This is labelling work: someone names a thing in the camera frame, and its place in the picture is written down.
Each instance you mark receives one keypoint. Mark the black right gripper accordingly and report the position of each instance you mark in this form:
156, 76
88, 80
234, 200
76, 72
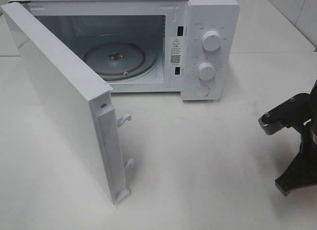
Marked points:
293, 113

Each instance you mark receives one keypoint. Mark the round white door button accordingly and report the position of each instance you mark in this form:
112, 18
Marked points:
202, 91

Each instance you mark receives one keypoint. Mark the white microwave door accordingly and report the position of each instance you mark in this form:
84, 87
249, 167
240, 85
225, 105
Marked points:
75, 97

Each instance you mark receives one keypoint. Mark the lower white timer knob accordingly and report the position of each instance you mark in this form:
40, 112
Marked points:
206, 71

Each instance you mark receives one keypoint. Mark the upper white power knob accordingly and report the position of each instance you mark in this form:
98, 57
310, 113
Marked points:
211, 40

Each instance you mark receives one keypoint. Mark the white microwave oven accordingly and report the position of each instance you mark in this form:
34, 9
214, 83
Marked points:
172, 28

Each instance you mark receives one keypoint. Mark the glass microwave turntable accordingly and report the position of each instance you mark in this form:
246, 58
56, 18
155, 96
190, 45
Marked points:
120, 61

